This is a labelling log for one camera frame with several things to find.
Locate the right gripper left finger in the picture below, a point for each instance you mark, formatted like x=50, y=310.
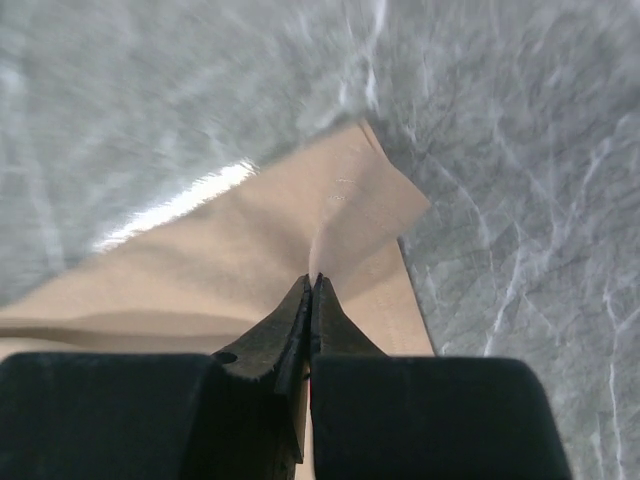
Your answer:
x=238, y=413

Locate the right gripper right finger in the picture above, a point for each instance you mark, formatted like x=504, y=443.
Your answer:
x=376, y=416

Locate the beige t shirt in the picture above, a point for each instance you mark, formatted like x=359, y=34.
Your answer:
x=195, y=285

